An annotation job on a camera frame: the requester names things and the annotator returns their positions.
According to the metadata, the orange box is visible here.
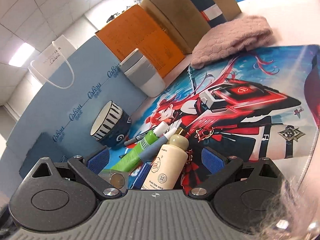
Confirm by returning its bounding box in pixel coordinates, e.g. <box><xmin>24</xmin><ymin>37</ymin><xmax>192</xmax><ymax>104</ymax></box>
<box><xmin>95</xmin><ymin>4</ymin><xmax>187</xmax><ymax>79</ymax></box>

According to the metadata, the printed desk mat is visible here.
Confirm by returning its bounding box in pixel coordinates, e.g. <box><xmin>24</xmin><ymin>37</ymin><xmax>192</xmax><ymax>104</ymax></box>
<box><xmin>107</xmin><ymin>44</ymin><xmax>320</xmax><ymax>190</ymax></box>

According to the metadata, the large blue carton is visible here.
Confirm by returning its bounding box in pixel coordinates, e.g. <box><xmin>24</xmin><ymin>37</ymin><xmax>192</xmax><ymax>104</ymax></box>
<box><xmin>0</xmin><ymin>35</ymin><xmax>148</xmax><ymax>173</ymax></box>

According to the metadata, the white and grey cup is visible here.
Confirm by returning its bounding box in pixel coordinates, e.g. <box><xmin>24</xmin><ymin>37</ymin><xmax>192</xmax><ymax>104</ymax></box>
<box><xmin>119</xmin><ymin>48</ymin><xmax>165</xmax><ymax>98</ymax></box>

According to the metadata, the cream lotion bottle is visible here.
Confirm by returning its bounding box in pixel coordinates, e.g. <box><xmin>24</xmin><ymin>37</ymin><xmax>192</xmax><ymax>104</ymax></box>
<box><xmin>140</xmin><ymin>134</ymin><xmax>189</xmax><ymax>190</ymax></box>

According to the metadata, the clear plastic case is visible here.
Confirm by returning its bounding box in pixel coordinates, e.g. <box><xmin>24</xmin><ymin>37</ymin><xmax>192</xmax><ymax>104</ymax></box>
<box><xmin>99</xmin><ymin>169</ymin><xmax>129</xmax><ymax>191</ymax></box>

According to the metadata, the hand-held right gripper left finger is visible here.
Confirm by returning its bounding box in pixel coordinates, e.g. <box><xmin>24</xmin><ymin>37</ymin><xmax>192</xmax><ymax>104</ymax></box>
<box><xmin>19</xmin><ymin>148</ymin><xmax>123</xmax><ymax>201</ymax></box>

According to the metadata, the navy thermos bottle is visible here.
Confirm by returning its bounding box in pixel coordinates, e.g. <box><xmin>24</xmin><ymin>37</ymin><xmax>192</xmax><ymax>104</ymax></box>
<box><xmin>182</xmin><ymin>0</ymin><xmax>228</xmax><ymax>28</ymax></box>

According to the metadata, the thin grey marker pen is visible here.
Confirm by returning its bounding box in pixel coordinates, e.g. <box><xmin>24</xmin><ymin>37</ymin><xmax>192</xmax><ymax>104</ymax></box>
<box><xmin>124</xmin><ymin>133</ymin><xmax>148</xmax><ymax>146</ymax></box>

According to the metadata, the brown cardboard box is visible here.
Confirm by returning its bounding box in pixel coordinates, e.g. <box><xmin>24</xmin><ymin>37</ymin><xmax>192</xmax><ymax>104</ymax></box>
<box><xmin>140</xmin><ymin>0</ymin><xmax>242</xmax><ymax>55</ymax></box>

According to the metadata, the grey pen with white tip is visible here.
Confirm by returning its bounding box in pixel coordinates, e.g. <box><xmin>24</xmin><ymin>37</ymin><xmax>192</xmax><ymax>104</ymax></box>
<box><xmin>139</xmin><ymin>127</ymin><xmax>178</xmax><ymax>162</ymax></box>

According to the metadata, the blue plastic storage box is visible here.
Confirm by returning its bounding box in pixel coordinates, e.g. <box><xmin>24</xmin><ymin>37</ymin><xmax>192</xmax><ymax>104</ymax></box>
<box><xmin>19</xmin><ymin>131</ymin><xmax>69</xmax><ymax>174</ymax></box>

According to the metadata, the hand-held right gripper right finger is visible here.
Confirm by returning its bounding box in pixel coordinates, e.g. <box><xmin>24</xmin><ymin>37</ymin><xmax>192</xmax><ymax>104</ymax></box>
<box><xmin>188</xmin><ymin>147</ymin><xmax>285</xmax><ymax>202</ymax></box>

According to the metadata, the blue pen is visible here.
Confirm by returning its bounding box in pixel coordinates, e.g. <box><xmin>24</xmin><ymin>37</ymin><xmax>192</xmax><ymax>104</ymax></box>
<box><xmin>129</xmin><ymin>163</ymin><xmax>151</xmax><ymax>190</ymax></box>

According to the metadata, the navy striped bowl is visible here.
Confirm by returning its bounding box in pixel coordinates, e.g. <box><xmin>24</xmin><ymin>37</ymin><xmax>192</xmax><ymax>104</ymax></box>
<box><xmin>90</xmin><ymin>100</ymin><xmax>132</xmax><ymax>151</ymax></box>

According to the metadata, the white paper bag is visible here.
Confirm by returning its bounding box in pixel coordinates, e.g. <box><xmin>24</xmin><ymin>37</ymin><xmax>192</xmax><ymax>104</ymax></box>
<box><xmin>27</xmin><ymin>34</ymin><xmax>75</xmax><ymax>89</ymax></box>

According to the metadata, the green tube with white cap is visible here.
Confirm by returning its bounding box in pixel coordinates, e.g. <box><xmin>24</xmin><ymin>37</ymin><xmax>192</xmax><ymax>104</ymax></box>
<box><xmin>106</xmin><ymin>122</ymin><xmax>169</xmax><ymax>172</ymax></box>

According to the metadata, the ceiling light panel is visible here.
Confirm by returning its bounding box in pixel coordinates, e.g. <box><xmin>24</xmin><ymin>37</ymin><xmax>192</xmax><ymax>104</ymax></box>
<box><xmin>9</xmin><ymin>42</ymin><xmax>35</xmax><ymax>67</ymax></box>

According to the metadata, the fuzzy pink fur trim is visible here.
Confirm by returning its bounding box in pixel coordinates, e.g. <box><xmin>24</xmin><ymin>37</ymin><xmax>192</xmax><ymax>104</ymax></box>
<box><xmin>260</xmin><ymin>175</ymin><xmax>320</xmax><ymax>240</ymax></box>

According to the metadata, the pink knitted cloth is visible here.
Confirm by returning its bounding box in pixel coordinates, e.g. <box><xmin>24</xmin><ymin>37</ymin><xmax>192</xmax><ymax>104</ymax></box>
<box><xmin>191</xmin><ymin>16</ymin><xmax>274</xmax><ymax>70</ymax></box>

